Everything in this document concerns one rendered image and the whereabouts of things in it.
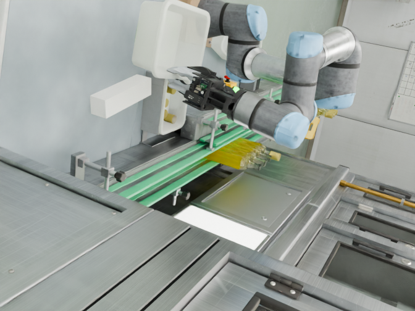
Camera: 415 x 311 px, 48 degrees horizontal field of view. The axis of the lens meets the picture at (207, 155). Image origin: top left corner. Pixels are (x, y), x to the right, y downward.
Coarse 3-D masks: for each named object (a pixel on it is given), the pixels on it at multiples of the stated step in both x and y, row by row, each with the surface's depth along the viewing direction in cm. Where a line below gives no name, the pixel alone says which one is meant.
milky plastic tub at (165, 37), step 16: (176, 0) 102; (144, 16) 103; (160, 16) 99; (176, 16) 117; (192, 16) 118; (208, 16) 117; (144, 32) 103; (160, 32) 100; (176, 32) 119; (192, 32) 120; (144, 48) 104; (160, 48) 115; (176, 48) 121; (192, 48) 120; (144, 64) 104; (160, 64) 117; (176, 64) 122; (192, 64) 121
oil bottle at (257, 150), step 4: (236, 140) 204; (236, 144) 200; (240, 144) 200; (244, 144) 201; (248, 144) 201; (248, 148) 198; (252, 148) 198; (256, 148) 199; (256, 152) 197; (260, 152) 198; (256, 156) 197
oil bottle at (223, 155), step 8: (216, 152) 192; (224, 152) 190; (232, 152) 191; (240, 152) 192; (216, 160) 193; (224, 160) 191; (232, 160) 189; (240, 160) 188; (248, 160) 188; (240, 168) 189
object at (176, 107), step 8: (168, 80) 164; (184, 80) 178; (168, 96) 181; (176, 96) 181; (176, 104) 182; (184, 104) 181; (168, 112) 184; (176, 112) 183; (184, 112) 182; (160, 120) 168; (176, 120) 184; (184, 120) 183; (160, 128) 169; (168, 128) 176; (176, 128) 179
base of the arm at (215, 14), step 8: (200, 0) 166; (208, 0) 167; (216, 0) 167; (200, 8) 165; (208, 8) 165; (216, 8) 164; (224, 8) 164; (216, 16) 164; (216, 24) 165; (208, 32) 168; (216, 32) 168
